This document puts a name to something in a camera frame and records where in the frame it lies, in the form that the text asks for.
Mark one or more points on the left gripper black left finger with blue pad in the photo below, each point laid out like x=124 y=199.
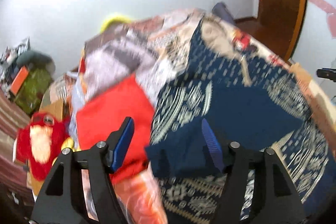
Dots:
x=78 y=188

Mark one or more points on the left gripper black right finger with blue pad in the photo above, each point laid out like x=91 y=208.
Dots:
x=274 y=198

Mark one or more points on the navy patterned hoodie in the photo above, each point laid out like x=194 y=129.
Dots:
x=190 y=185

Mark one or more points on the yellow garment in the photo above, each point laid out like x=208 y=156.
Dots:
x=65 y=147

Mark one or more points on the red plush toy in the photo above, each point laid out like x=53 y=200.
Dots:
x=40 y=142

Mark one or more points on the folded red garment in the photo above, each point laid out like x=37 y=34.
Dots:
x=104 y=115

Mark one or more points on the green plush toy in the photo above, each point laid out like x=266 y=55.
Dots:
x=30 y=94

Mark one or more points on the orange box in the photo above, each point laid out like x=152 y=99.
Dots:
x=19 y=80

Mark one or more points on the grey plush toy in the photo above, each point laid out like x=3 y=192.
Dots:
x=34 y=59

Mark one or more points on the newspaper print bed sheet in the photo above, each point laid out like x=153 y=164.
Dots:
x=179 y=58

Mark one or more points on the yellow plush on bed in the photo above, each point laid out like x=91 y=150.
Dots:
x=114 y=19

